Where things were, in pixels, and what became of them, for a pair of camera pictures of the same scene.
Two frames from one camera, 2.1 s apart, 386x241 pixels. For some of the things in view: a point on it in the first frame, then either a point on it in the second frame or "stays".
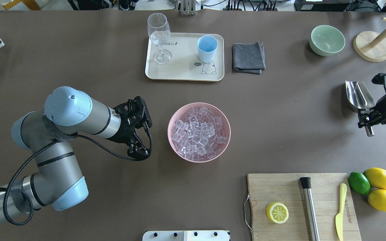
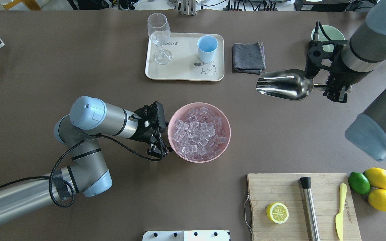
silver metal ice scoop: x=359 y=97 -> x=290 y=84
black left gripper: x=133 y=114 -> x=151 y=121
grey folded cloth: x=248 y=58 stays
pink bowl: x=199 y=132 stays
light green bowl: x=325 y=40 stays
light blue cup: x=207 y=45 stays
